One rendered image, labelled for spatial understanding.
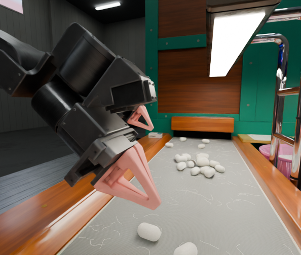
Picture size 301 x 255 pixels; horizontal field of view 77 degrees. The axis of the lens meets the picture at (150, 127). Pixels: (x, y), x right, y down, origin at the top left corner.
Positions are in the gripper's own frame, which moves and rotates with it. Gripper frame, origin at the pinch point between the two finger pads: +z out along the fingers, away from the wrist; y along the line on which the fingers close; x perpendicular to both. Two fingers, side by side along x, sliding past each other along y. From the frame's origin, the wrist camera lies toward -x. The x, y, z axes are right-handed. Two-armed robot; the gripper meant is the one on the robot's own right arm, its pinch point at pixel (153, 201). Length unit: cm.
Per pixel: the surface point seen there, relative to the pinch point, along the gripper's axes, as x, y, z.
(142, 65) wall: 65, 949, -385
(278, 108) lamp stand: -24.9, 39.6, 11.6
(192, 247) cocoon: 0.7, 0.2, 7.2
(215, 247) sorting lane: 0.0, 3.4, 10.5
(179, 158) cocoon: 5.1, 37.1, 2.3
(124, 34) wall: 10, 958, -573
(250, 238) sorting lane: -3.2, 6.6, 14.1
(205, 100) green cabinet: -14, 82, -5
